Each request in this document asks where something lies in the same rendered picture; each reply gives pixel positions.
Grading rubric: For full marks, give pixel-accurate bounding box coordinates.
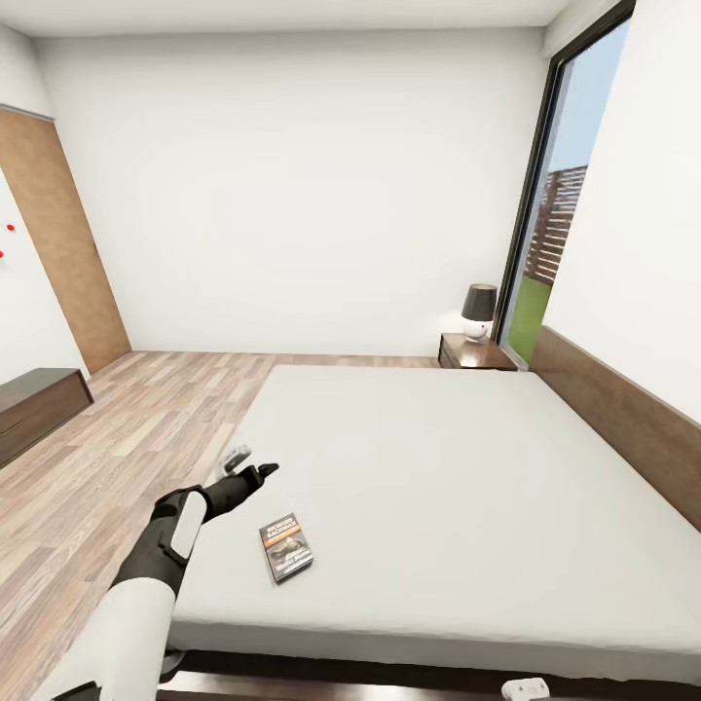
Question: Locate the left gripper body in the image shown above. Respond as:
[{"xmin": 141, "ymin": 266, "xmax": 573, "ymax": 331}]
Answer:
[{"xmin": 213, "ymin": 464, "xmax": 264, "ymax": 513}]

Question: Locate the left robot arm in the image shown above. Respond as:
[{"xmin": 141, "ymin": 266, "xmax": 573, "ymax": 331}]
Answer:
[{"xmin": 28, "ymin": 445, "xmax": 278, "ymax": 701}]

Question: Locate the hardback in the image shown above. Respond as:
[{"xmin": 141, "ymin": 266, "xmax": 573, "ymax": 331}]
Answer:
[{"xmin": 259, "ymin": 513, "xmax": 314, "ymax": 583}]

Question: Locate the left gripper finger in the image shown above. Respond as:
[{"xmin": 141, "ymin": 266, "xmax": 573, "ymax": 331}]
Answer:
[{"xmin": 256, "ymin": 463, "xmax": 278, "ymax": 484}]

